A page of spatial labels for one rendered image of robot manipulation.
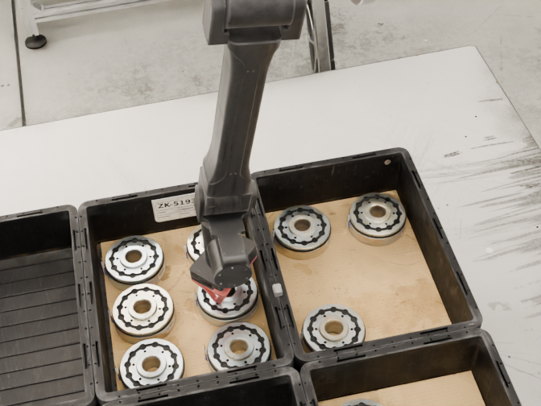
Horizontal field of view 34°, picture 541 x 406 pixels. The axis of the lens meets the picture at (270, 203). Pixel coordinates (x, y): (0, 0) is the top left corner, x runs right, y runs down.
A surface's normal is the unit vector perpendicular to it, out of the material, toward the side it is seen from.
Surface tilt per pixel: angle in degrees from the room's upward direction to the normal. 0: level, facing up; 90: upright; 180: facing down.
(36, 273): 0
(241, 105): 99
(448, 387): 0
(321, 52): 65
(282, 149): 0
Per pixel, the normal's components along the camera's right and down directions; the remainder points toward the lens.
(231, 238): 0.13, -0.59
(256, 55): 0.22, 0.82
